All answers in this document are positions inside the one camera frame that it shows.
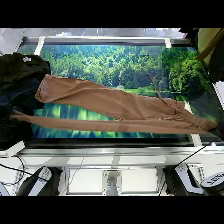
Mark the black garment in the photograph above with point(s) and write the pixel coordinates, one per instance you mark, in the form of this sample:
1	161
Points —
20	68

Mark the dark blue garment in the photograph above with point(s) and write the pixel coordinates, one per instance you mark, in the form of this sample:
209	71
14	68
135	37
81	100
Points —
15	110

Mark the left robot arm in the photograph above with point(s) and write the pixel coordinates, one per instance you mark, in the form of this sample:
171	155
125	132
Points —
38	181

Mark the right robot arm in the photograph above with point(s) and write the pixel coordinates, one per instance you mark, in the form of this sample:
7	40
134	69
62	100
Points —
193	180

